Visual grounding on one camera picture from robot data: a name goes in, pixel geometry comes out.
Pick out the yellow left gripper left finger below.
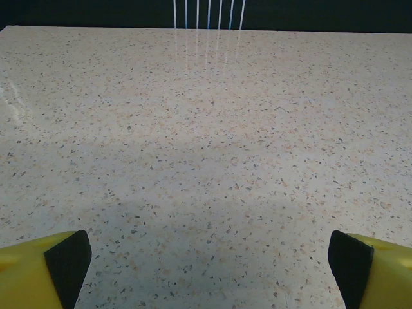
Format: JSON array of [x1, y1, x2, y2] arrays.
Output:
[[0, 229, 93, 309]]

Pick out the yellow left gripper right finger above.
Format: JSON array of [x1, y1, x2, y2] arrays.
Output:
[[327, 230, 412, 309]]

